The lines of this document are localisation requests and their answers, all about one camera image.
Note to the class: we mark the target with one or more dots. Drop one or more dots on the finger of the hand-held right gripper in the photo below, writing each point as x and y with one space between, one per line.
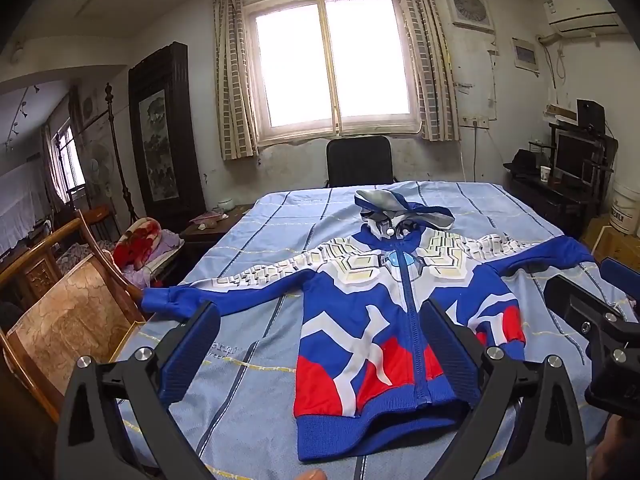
620 272
575 305

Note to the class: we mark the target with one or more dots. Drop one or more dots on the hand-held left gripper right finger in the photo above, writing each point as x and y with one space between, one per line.
450 352

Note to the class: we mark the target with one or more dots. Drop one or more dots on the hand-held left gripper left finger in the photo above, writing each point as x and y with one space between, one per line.
192 355

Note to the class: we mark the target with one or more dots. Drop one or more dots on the blue red white hooded jacket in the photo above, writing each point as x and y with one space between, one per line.
350 310

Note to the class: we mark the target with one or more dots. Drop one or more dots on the person's right forearm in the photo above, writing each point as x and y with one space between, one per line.
622 450

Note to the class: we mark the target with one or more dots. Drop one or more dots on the person's left hand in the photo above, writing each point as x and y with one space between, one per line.
311 475

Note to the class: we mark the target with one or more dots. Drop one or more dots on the white plastic bucket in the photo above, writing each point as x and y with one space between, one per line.
625 207

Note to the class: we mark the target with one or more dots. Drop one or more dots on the dark wooden desk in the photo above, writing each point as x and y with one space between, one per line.
550 200

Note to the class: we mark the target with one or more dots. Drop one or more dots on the white paper cup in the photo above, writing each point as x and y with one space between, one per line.
545 175

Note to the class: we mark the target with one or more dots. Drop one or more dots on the black computer monitor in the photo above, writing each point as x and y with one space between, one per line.
575 157

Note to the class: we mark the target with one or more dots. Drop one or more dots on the dark wooden side table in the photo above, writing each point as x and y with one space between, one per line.
210 232

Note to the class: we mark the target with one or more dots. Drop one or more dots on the red floral blanket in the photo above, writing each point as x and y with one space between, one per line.
137 240

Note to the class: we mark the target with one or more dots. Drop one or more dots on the wooden armchair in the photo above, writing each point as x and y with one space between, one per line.
65 310

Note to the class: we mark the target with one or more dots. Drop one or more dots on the light blue checked bed sheet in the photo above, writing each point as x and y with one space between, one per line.
280 240

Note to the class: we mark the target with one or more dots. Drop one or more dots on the black hat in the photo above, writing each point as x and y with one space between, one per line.
524 160

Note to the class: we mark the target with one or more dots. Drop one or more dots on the small white bowl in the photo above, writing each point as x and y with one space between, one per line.
225 205

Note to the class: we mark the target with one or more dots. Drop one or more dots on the black speaker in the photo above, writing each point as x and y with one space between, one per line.
590 115

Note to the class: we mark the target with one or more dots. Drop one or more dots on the black office chair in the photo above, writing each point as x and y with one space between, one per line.
360 162

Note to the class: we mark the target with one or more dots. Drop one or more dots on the dark wooden coat rack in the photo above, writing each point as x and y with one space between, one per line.
116 150

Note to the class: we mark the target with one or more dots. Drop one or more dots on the white cover cloth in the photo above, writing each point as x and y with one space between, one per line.
22 205

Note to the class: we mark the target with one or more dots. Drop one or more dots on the small barred window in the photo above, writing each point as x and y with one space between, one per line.
70 160

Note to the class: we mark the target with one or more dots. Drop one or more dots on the white electrical box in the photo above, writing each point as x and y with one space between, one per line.
525 55

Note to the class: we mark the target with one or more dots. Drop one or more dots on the dark wooden cabinet with painting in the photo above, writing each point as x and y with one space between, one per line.
145 110

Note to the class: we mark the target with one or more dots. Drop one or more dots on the white air conditioner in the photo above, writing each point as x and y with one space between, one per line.
580 10

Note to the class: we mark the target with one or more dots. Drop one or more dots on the brick pattern curtain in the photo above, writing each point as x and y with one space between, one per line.
232 75
430 60

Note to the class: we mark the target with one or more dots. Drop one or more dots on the white wall socket strip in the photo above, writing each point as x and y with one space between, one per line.
474 121

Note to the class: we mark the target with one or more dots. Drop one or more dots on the white wall ventilation fan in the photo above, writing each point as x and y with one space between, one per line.
467 7

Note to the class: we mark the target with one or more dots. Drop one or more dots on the window with cream frame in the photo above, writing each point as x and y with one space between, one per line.
330 60

